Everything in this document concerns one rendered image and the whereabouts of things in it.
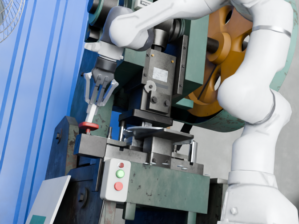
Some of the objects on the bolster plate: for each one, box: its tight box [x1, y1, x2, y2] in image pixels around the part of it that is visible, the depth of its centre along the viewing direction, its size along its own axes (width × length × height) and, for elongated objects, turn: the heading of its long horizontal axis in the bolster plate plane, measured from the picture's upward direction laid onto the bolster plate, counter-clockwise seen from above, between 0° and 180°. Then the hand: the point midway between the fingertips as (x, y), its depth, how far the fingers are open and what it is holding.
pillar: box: [118, 126, 125, 141], centre depth 186 cm, size 2×2×14 cm
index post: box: [188, 140, 198, 163], centre depth 179 cm, size 3×3×10 cm
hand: (90, 114), depth 150 cm, fingers closed
